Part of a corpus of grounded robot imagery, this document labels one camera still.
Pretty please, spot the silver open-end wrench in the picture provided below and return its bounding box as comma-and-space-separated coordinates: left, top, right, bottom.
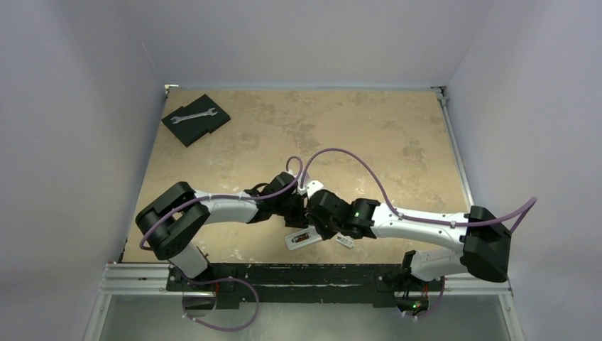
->
171, 108, 218, 124

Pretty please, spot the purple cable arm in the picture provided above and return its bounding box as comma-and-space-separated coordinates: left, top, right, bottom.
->
138, 156, 305, 251
298, 147, 538, 235

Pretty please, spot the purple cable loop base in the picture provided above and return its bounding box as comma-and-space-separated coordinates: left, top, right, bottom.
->
180, 276, 261, 334

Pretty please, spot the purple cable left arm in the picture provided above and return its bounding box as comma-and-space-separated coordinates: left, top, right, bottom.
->
138, 156, 305, 251

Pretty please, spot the white battery cover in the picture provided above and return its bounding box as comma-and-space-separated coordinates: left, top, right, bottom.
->
335, 234, 355, 249

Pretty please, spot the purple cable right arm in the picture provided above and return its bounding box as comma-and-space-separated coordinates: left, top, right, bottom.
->
298, 147, 538, 235

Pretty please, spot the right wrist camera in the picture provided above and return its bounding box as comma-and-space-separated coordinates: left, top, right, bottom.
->
297, 180, 324, 199

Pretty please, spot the white remote control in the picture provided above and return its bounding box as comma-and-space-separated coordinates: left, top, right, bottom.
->
284, 226, 322, 251

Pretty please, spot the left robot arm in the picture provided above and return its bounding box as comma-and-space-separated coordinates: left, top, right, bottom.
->
134, 172, 309, 291

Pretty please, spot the black foam pad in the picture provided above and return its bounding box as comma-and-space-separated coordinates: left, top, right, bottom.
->
162, 94, 231, 147

